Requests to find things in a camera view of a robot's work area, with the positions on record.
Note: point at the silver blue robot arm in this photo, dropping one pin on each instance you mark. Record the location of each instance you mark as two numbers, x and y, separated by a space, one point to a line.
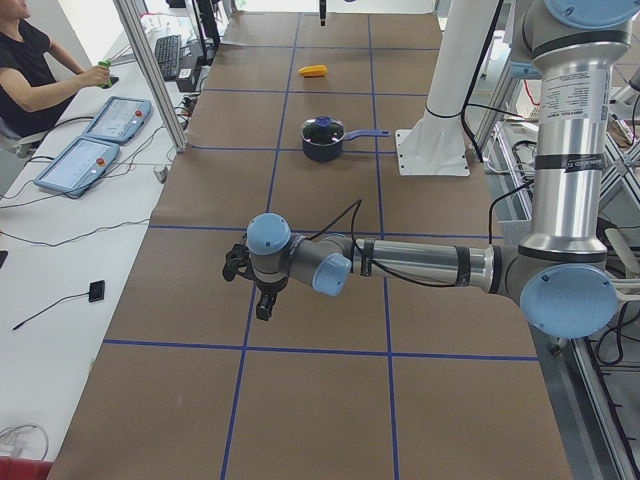
556 274

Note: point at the far blue teach pendant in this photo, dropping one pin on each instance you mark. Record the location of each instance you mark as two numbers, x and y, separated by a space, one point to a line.
119 120

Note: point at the brown paper table mat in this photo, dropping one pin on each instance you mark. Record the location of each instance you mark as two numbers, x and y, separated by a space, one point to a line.
240 349

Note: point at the black computer keyboard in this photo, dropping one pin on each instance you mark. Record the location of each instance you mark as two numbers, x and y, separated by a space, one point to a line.
167 52

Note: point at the aluminium frame post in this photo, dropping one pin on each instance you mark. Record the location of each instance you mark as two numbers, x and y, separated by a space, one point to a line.
130 21

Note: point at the near blue teach pendant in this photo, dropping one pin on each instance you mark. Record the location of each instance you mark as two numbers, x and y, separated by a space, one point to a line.
82 163

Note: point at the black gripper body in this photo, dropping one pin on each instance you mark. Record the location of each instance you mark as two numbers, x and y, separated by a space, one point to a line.
268 289

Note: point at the yellow toy corn cob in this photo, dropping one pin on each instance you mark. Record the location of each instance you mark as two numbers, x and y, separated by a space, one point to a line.
313 71

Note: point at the small black square pad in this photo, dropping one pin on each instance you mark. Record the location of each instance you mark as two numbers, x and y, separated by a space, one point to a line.
96 291

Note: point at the dark blue saucepan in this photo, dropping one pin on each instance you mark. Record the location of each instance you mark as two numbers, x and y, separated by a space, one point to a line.
332 152

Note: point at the glass lid with blue knob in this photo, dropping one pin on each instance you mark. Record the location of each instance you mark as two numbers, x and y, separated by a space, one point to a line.
322 131

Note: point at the blue teach pendant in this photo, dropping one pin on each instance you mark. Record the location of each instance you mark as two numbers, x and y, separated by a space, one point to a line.
82 163
119 120

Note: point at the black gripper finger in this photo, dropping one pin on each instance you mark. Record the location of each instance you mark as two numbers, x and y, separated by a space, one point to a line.
269 304
261 307

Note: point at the seated person in black shirt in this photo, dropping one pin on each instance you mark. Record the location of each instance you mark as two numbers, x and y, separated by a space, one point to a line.
39 78

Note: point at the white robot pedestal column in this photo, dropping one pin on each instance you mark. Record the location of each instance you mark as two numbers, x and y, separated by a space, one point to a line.
435 145

